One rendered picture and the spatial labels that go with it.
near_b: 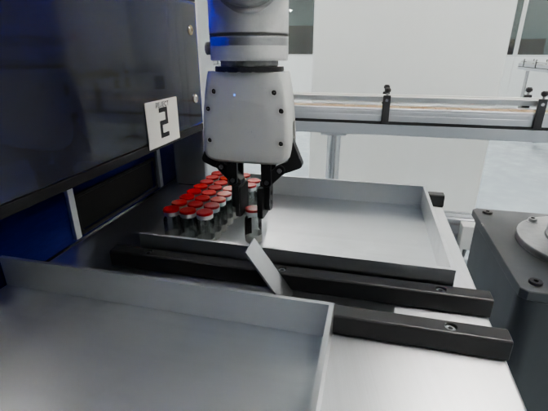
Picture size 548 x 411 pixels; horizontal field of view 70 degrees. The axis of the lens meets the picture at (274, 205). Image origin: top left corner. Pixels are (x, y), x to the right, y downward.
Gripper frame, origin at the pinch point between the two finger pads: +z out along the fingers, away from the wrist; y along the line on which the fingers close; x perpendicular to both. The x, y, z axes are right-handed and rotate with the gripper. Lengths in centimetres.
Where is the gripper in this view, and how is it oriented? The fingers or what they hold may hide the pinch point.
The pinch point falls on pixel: (252, 198)
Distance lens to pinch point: 48.3
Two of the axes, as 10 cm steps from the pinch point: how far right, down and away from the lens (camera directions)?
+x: 2.4, -3.6, 9.0
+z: 0.0, 9.3, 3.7
